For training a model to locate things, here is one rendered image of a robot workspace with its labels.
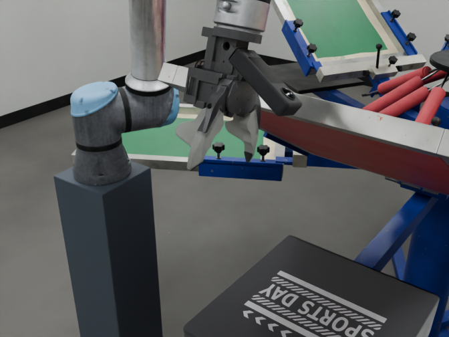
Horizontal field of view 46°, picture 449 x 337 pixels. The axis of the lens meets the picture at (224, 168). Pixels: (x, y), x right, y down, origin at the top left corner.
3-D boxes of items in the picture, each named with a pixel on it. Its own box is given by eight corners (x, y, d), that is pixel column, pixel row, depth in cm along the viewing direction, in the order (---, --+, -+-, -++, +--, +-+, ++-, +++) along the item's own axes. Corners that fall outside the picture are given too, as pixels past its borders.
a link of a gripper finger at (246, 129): (234, 142, 90) (224, 99, 84) (264, 152, 87) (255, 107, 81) (224, 154, 88) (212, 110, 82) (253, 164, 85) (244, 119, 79)
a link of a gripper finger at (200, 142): (165, 161, 77) (197, 110, 79) (196, 173, 73) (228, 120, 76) (154, 150, 74) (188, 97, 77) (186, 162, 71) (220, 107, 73)
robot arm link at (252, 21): (279, 7, 76) (248, -4, 69) (273, 39, 77) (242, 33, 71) (237, 1, 80) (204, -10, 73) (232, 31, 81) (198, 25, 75)
